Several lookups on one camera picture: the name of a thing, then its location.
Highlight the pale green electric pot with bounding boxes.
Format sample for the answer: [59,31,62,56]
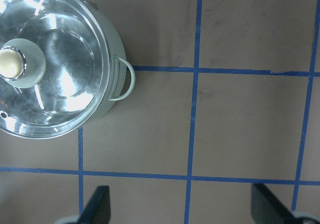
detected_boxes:
[0,0,136,140]

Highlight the glass pot lid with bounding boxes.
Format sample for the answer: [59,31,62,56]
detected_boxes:
[0,0,112,140]

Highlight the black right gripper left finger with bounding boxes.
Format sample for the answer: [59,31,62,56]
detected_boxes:
[77,186,111,224]

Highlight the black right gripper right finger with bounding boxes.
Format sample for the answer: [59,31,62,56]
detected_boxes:
[250,184,307,224]

